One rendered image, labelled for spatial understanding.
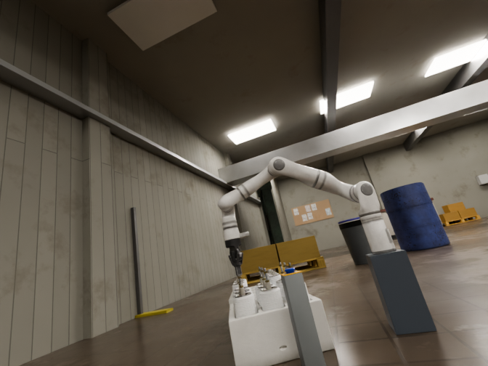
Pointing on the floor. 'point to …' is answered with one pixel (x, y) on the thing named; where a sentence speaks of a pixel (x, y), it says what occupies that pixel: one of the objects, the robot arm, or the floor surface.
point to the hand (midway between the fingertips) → (238, 271)
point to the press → (270, 213)
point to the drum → (414, 218)
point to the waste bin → (356, 241)
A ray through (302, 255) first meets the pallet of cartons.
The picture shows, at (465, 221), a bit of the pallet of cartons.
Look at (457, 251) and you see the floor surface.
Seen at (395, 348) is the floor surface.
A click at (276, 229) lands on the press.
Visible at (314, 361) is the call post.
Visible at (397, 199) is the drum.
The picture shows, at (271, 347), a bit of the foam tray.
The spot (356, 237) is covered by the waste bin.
